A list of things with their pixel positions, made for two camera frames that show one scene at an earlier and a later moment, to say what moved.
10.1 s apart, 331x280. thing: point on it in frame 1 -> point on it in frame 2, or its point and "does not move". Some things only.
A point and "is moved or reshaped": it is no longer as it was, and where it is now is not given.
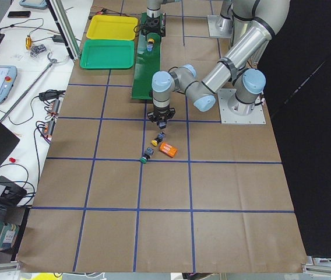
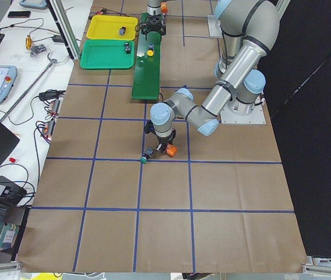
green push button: [162, 124] is moved or reshaped
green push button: [148, 152] does not move
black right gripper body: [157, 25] does not move
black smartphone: [19, 14] does not move
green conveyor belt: [147, 62] does not move
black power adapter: [57, 38] does not move
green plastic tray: [107, 54] does not move
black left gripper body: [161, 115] -> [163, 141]
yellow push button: [159, 138] is moved or reshaped
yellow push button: [150, 44] -> [122, 30]
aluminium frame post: [64, 28] does not move
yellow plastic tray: [112, 27] does not move
